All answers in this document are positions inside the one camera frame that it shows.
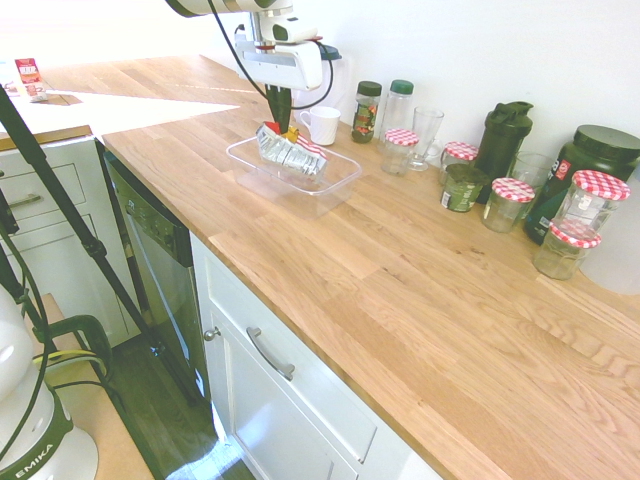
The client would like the green glass jar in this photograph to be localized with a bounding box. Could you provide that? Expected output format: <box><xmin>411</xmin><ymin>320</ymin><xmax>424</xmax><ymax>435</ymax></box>
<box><xmin>439</xmin><ymin>163</ymin><xmax>491</xmax><ymax>214</ymax></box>

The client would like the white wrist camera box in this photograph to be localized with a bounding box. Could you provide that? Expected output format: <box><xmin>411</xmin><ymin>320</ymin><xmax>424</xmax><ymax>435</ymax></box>
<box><xmin>271</xmin><ymin>14</ymin><xmax>320</xmax><ymax>45</ymax></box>

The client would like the red and white carton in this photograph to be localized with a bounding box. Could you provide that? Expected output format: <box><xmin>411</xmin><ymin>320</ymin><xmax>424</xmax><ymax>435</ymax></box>
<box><xmin>13</xmin><ymin>57</ymin><xmax>49</xmax><ymax>104</ymax></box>

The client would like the faceted jar red checkered lid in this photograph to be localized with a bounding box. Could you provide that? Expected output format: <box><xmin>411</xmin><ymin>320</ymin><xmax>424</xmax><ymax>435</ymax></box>
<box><xmin>532</xmin><ymin>218</ymin><xmax>603</xmax><ymax>281</ymax></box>

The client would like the small jar red checkered lid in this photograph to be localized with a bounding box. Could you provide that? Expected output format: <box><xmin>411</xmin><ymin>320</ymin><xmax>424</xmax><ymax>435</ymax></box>
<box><xmin>439</xmin><ymin>141</ymin><xmax>479</xmax><ymax>186</ymax></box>
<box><xmin>380</xmin><ymin>128</ymin><xmax>420</xmax><ymax>176</ymax></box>

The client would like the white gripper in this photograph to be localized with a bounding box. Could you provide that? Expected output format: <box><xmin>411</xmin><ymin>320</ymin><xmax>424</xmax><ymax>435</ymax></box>
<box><xmin>234</xmin><ymin>37</ymin><xmax>324</xmax><ymax>136</ymax></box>

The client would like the yellow cable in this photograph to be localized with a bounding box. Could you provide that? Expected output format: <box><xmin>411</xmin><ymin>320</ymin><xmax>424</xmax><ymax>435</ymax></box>
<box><xmin>31</xmin><ymin>348</ymin><xmax>107</xmax><ymax>377</ymax></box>

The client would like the clear plastic container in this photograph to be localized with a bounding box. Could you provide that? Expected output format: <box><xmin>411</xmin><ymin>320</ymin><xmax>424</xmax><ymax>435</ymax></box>
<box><xmin>225</xmin><ymin>135</ymin><xmax>363</xmax><ymax>219</ymax></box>

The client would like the stainless steel dishwasher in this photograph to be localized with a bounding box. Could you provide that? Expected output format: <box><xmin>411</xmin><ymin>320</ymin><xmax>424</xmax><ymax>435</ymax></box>
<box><xmin>102</xmin><ymin>149</ymin><xmax>217</xmax><ymax>444</ymax></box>

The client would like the green clamp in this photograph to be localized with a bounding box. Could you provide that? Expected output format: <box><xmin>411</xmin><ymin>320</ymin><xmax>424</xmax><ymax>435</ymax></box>
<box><xmin>30</xmin><ymin>313</ymin><xmax>114</xmax><ymax>392</ymax></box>

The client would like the wooden base board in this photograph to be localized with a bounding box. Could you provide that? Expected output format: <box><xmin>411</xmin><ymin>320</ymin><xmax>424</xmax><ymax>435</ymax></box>
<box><xmin>29</xmin><ymin>293</ymin><xmax>154</xmax><ymax>480</ymax></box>

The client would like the clear glass tumbler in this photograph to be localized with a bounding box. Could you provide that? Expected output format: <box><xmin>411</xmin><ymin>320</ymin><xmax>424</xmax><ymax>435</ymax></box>
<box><xmin>509</xmin><ymin>150</ymin><xmax>557</xmax><ymax>221</ymax></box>

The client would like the black camera stand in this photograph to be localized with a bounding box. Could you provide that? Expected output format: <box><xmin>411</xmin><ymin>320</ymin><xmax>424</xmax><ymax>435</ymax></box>
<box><xmin>0</xmin><ymin>187</ymin><xmax>59</xmax><ymax>354</ymax></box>

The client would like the large black protein tub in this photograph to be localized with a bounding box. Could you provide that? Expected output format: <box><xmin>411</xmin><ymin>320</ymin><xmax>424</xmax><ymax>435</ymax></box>
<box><xmin>523</xmin><ymin>124</ymin><xmax>640</xmax><ymax>246</ymax></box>

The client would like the white kitchen cabinet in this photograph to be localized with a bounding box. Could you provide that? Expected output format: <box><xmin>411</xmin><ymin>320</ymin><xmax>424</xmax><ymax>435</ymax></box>
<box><xmin>189</xmin><ymin>232</ymin><xmax>444</xmax><ymax>480</ymax></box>

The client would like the metal drawer pull handle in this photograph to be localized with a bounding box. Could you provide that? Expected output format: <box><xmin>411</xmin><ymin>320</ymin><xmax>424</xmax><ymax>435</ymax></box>
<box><xmin>245</xmin><ymin>327</ymin><xmax>296</xmax><ymax>382</ymax></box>

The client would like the tall glass mug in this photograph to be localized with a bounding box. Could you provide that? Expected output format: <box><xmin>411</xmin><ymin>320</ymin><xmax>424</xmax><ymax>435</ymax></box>
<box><xmin>407</xmin><ymin>106</ymin><xmax>445</xmax><ymax>173</ymax></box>

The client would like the clear bottle with green lid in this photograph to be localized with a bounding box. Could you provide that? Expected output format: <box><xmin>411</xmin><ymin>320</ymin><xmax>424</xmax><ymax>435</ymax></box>
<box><xmin>378</xmin><ymin>79</ymin><xmax>415</xmax><ymax>154</ymax></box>

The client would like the black tripod leg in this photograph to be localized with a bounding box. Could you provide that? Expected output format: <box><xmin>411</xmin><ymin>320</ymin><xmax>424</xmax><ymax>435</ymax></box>
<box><xmin>0</xmin><ymin>87</ymin><xmax>201</xmax><ymax>406</ymax></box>

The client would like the glass jar red checkered lid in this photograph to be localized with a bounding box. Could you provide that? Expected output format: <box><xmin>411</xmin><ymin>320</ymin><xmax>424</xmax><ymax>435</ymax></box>
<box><xmin>481</xmin><ymin>177</ymin><xmax>536</xmax><ymax>235</ymax></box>

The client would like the white drawer unit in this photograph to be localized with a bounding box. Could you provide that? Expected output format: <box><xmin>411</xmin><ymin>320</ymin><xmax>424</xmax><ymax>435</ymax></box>
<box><xmin>0</xmin><ymin>135</ymin><xmax>142</xmax><ymax>347</ymax></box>

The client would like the white ceramic mug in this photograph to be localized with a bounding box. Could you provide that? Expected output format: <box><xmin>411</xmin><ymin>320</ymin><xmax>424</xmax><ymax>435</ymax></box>
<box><xmin>298</xmin><ymin>105</ymin><xmax>342</xmax><ymax>147</ymax></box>

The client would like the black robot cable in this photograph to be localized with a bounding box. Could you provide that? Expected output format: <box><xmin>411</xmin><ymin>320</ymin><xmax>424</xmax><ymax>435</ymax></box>
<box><xmin>207</xmin><ymin>0</ymin><xmax>335</xmax><ymax>112</ymax></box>

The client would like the black shaker bottle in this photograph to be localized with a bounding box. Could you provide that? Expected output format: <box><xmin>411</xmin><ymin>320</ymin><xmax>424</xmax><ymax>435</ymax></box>
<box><xmin>472</xmin><ymin>100</ymin><xmax>535</xmax><ymax>205</ymax></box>

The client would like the clear water pitcher blue lid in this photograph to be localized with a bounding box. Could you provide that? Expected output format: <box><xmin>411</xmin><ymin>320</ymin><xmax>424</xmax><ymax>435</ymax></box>
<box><xmin>289</xmin><ymin>43</ymin><xmax>352</xmax><ymax>127</ymax></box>

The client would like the large jar red checkered lid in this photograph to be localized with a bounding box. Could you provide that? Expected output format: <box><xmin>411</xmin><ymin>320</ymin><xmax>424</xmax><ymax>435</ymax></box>
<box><xmin>554</xmin><ymin>169</ymin><xmax>632</xmax><ymax>237</ymax></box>

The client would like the red BBQ chip bag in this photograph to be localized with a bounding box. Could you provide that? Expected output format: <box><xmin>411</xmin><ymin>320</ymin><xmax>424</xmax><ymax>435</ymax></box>
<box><xmin>254</xmin><ymin>121</ymin><xmax>329</xmax><ymax>182</ymax></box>

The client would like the spice jar with dark lid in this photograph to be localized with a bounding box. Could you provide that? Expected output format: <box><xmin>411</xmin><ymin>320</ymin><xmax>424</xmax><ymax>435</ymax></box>
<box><xmin>351</xmin><ymin>80</ymin><xmax>384</xmax><ymax>145</ymax></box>

